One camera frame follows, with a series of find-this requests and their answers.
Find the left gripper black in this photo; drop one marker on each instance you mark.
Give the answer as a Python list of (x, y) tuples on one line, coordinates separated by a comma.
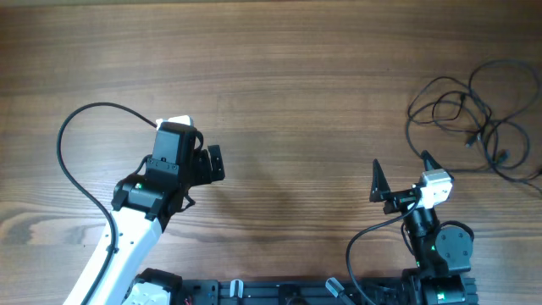
[(204, 175)]

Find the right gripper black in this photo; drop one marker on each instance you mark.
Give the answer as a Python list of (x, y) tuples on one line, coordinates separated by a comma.
[(381, 191)]

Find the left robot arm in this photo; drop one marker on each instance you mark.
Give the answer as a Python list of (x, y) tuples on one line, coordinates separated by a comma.
[(143, 204)]

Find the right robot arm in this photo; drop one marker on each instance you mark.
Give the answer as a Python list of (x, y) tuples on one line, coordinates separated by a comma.
[(442, 250)]

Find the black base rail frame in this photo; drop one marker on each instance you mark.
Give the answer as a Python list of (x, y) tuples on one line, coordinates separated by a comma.
[(296, 292)]

